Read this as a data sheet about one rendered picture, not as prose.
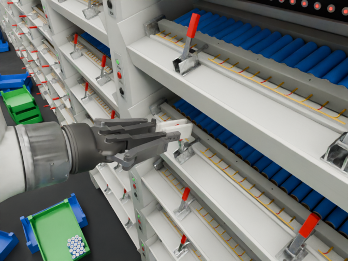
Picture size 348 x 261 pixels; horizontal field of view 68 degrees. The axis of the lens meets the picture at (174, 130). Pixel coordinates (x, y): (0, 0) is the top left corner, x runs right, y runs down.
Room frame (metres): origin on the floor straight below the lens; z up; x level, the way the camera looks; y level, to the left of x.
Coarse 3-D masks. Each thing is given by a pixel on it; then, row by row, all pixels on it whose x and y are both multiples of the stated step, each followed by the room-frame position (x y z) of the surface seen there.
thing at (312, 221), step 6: (312, 216) 0.21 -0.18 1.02; (306, 222) 0.21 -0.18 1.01; (312, 222) 0.20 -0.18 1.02; (300, 228) 0.20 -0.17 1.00; (306, 228) 0.20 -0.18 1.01; (312, 228) 0.20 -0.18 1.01; (300, 234) 0.20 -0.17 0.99; (306, 234) 0.20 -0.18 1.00; (294, 240) 0.20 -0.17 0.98; (300, 240) 0.20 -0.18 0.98; (294, 246) 0.19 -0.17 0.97; (294, 252) 0.19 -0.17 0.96
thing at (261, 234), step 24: (168, 96) 0.61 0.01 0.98; (168, 120) 0.54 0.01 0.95; (168, 144) 0.46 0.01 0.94; (192, 168) 0.38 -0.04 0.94; (216, 192) 0.32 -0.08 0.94; (240, 192) 0.31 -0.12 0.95; (240, 216) 0.27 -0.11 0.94; (264, 216) 0.26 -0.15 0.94; (288, 216) 0.26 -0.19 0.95; (264, 240) 0.22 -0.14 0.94; (288, 240) 0.22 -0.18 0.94; (312, 240) 0.22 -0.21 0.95
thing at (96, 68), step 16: (64, 32) 1.14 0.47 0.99; (80, 32) 1.18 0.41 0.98; (64, 48) 1.09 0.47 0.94; (80, 48) 1.03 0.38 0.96; (96, 48) 0.98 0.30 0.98; (80, 64) 0.92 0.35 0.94; (96, 64) 0.88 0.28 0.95; (96, 80) 0.76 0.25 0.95; (112, 80) 0.77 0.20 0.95; (112, 96) 0.68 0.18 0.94
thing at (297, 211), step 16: (176, 112) 0.53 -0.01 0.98; (192, 128) 0.47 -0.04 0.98; (208, 144) 0.41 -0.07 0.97; (224, 160) 0.38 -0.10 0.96; (240, 160) 0.36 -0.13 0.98; (256, 176) 0.32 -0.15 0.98; (272, 192) 0.29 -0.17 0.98; (288, 208) 0.26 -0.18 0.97; (304, 208) 0.25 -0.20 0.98; (288, 224) 0.24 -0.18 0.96; (320, 224) 0.22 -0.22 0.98; (336, 240) 0.20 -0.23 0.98
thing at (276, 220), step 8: (160, 120) 0.53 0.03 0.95; (208, 160) 0.39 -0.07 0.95; (216, 168) 0.37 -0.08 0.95; (224, 176) 0.35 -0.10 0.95; (232, 184) 0.33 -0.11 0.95; (256, 200) 0.29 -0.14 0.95; (264, 208) 0.27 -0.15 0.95; (272, 216) 0.26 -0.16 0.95; (280, 224) 0.24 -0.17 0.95; (288, 232) 0.23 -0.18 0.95; (320, 256) 0.19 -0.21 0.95
